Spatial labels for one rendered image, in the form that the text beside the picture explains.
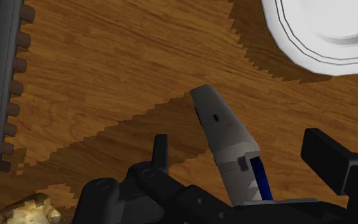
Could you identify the beige lumpy object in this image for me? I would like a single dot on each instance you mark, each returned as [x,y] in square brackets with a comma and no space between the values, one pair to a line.
[26,211]

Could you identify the white plate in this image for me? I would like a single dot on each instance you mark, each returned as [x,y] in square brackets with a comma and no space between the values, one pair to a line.
[324,34]

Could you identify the grey and blue tapered object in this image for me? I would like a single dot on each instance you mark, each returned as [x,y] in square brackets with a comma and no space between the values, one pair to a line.
[231,149]

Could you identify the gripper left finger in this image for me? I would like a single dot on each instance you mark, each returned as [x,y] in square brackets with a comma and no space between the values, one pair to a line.
[154,183]

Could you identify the grey rail with brown pegs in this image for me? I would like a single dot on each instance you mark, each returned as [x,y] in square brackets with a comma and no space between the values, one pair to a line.
[0,86]

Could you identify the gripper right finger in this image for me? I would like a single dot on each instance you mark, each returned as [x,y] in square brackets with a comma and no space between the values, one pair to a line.
[333,159]

